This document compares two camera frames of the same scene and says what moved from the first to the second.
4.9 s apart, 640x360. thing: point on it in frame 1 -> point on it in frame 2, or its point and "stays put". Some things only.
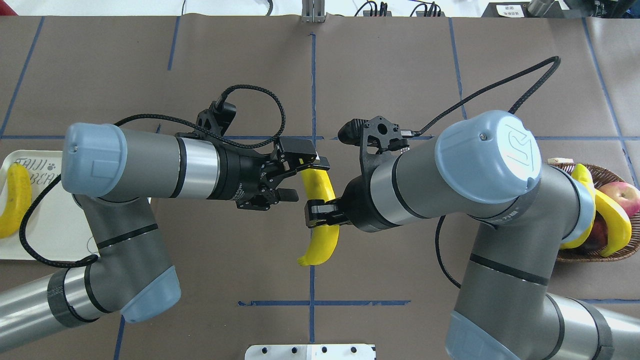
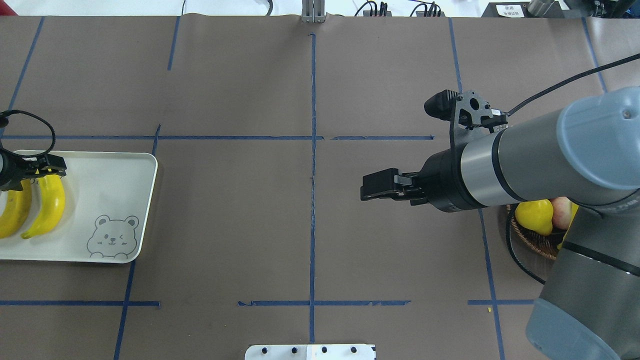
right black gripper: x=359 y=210 -> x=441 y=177
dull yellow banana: x=19 y=200 stays put
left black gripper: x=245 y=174 -> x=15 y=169
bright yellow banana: x=318 y=186 -> x=53 y=198
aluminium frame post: x=313 y=11 stays put
